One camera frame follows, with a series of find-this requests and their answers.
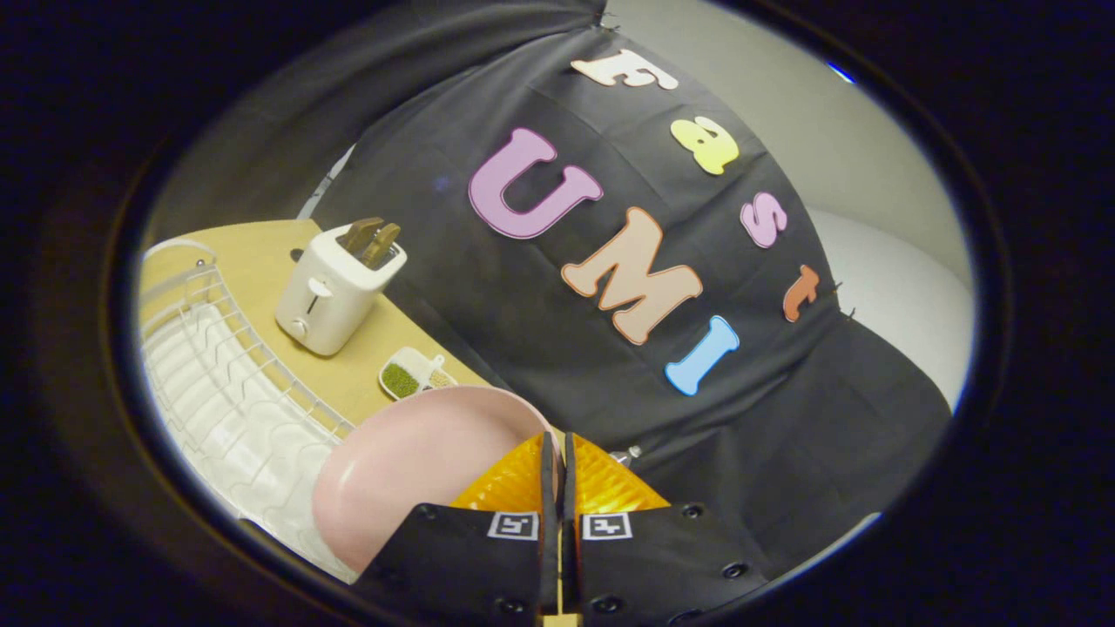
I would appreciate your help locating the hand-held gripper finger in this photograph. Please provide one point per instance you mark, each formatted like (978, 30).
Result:
(570, 522)
(548, 522)

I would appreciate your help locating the pink plate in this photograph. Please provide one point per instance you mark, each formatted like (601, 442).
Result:
(409, 470)

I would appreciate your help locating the white divided dish with beans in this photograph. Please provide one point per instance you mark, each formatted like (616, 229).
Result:
(402, 378)

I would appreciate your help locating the black backdrop cloth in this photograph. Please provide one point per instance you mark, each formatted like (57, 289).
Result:
(557, 348)

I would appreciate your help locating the white toaster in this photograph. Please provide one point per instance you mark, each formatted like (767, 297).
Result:
(327, 296)

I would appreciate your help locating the brown toast slice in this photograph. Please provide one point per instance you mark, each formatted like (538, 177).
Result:
(381, 246)
(357, 233)

